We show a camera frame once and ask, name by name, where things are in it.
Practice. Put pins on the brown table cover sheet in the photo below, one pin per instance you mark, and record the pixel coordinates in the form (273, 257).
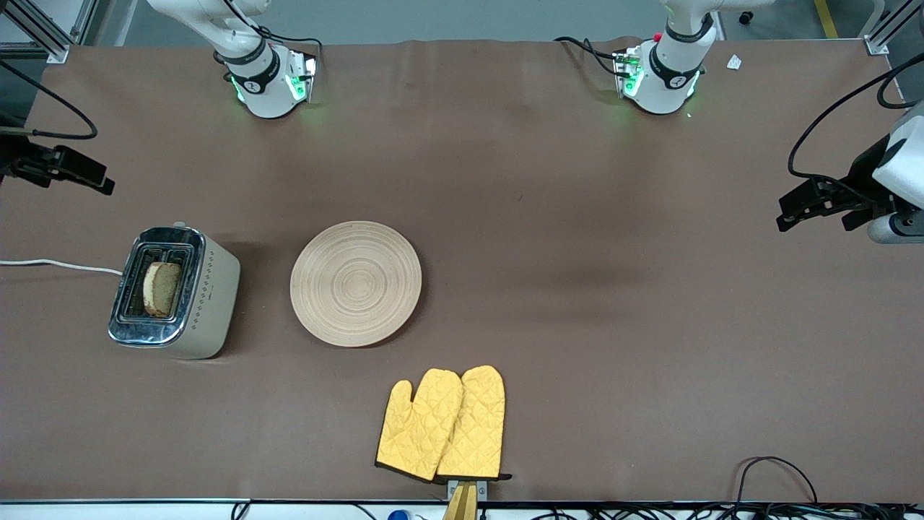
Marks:
(577, 253)

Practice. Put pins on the black caster wheel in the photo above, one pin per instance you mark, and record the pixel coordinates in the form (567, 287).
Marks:
(746, 16)

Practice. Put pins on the slice of brown-crust bread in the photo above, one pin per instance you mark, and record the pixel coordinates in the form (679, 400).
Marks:
(162, 289)

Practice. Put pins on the beige and chrome toaster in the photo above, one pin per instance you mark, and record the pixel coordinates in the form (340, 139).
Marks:
(209, 303)

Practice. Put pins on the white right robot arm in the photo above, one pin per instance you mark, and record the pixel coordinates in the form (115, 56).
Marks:
(267, 87)

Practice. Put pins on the round wooden plate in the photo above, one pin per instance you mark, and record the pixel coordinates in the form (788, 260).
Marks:
(357, 285)

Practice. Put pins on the aluminium frame profile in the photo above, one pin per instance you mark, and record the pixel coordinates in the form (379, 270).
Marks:
(875, 45)
(54, 52)

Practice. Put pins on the wooden clamp with metal bracket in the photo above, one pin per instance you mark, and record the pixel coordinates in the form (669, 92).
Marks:
(460, 505)

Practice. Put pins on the yellow quilted oven mitt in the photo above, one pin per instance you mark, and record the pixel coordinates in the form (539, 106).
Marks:
(415, 426)
(476, 426)

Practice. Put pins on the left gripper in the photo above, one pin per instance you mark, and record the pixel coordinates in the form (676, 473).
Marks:
(861, 177)

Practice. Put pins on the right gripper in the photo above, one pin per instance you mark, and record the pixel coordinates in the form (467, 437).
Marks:
(14, 155)

